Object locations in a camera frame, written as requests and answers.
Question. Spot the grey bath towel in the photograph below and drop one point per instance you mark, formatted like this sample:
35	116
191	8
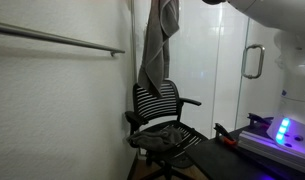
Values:
155	139
155	46

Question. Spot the glass shower door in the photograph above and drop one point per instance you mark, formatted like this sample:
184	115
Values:
258	100

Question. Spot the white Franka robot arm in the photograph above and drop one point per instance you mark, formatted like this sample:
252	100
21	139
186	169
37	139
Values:
275	10

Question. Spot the metal towel bar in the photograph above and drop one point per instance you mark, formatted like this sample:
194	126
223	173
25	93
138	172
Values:
58	39

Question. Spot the black mesh office chair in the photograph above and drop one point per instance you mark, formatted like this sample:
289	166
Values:
158	100

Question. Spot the black orange clamp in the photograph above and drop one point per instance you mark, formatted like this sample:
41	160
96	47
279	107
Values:
223	131

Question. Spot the black purple clamp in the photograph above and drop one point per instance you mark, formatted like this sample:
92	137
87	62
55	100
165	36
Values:
258	118

